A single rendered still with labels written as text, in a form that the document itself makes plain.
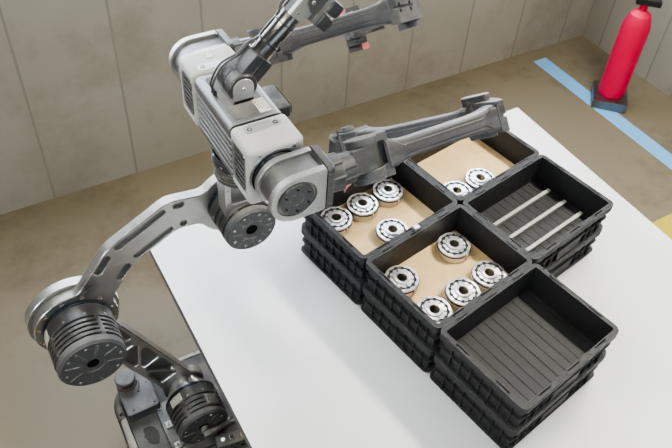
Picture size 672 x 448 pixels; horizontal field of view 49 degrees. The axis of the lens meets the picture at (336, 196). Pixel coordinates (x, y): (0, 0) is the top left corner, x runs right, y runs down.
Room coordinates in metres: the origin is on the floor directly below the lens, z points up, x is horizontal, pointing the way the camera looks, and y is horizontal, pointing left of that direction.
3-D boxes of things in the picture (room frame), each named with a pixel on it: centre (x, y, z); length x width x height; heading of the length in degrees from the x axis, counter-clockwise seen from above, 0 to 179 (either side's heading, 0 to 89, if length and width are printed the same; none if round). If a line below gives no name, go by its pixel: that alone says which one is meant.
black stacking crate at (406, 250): (1.40, -0.34, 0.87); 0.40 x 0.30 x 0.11; 133
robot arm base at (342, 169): (1.17, 0.01, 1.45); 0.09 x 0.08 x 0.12; 33
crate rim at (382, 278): (1.40, -0.34, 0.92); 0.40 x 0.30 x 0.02; 133
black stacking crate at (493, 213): (1.67, -0.64, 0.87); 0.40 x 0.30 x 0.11; 133
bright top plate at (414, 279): (1.38, -0.21, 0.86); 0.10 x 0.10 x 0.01
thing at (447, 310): (1.27, -0.30, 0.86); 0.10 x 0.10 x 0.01
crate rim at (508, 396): (1.18, -0.54, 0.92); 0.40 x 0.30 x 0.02; 133
